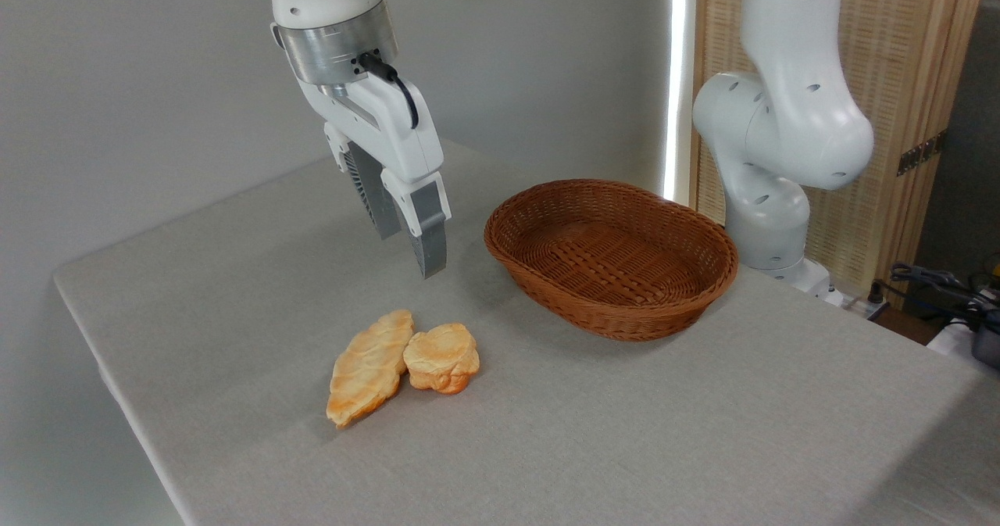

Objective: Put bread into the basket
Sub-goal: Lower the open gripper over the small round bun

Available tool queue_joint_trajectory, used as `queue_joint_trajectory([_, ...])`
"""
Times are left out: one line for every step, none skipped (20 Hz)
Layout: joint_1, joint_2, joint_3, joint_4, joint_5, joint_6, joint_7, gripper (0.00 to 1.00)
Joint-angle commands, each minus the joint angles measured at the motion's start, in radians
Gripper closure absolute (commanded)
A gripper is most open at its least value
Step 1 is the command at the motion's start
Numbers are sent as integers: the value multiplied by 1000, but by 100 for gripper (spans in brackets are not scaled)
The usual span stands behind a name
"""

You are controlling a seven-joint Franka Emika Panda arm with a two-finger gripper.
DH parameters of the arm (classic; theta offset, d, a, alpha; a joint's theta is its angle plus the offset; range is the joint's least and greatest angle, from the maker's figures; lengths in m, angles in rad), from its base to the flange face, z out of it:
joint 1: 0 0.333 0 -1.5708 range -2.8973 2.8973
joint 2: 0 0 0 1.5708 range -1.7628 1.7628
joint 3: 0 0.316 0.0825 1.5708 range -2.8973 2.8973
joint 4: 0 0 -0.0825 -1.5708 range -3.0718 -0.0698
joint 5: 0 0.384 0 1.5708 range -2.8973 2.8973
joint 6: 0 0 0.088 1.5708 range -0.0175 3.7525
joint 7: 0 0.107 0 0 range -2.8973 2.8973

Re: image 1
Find grey tablecloth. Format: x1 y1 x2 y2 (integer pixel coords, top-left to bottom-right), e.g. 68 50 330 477
52 135 1000 526

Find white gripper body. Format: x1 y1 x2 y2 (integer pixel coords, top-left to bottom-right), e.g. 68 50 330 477
295 71 446 192

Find brown wicker oval basket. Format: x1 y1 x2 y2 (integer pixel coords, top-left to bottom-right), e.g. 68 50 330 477
484 179 740 343

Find long flat bread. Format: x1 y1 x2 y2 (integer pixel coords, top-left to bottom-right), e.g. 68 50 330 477
326 310 416 430

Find black cable bundle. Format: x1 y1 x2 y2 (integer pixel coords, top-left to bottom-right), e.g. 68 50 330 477
889 263 1000 331

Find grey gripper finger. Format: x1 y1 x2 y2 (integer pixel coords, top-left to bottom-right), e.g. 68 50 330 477
323 123 404 241
380 168 453 281

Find dark grey device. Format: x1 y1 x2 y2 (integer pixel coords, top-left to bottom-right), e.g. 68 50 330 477
971 317 1000 370

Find metal screen hinge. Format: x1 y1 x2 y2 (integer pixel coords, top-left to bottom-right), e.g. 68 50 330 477
896 131 948 177

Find silver metal wrist flange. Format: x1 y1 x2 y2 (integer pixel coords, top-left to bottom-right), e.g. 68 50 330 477
271 0 399 88

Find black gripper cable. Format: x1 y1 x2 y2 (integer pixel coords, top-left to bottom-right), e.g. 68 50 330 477
357 52 420 131

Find round bread roll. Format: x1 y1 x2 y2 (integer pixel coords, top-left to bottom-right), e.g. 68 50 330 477
402 323 481 395

